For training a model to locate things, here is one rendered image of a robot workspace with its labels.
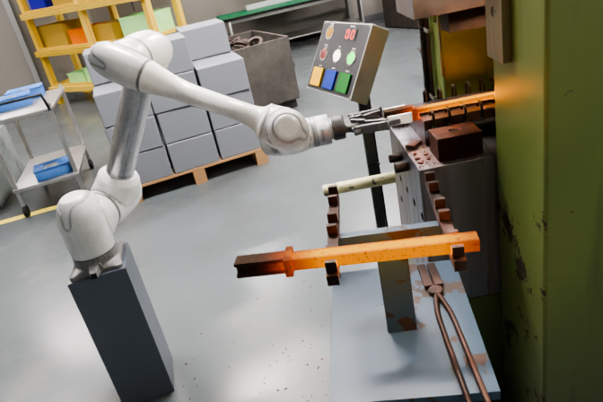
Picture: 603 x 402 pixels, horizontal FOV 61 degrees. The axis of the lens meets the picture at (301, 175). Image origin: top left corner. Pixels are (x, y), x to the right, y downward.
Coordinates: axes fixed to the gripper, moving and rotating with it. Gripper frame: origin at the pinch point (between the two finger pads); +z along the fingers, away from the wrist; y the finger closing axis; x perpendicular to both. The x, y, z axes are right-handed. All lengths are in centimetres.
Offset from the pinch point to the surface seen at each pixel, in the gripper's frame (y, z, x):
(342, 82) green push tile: -44.1, -11.1, 1.4
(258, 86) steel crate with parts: -345, -65, -66
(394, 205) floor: -126, 15, -100
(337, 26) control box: -63, -8, 19
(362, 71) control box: -39.5, -3.8, 5.1
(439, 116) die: 5.9, 10.1, -0.6
